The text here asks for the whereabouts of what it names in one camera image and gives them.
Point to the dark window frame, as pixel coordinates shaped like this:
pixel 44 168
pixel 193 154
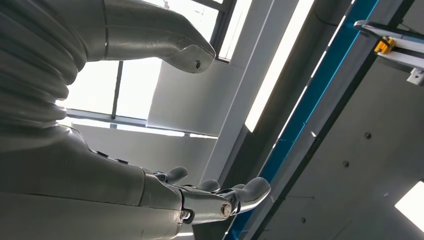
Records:
pixel 116 89

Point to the yellow clamp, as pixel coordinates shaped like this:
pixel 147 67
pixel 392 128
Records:
pixel 385 45

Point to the square ceiling light panel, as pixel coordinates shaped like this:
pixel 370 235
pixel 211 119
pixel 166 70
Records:
pixel 414 205

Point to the long ceiling light strip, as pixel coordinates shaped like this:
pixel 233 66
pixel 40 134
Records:
pixel 278 66

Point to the blue ceiling strip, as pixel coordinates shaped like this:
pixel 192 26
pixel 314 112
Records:
pixel 298 126

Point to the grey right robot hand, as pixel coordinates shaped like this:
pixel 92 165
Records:
pixel 82 198

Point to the white overhead rail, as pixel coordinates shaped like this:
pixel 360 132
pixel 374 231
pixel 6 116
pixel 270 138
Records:
pixel 407 49

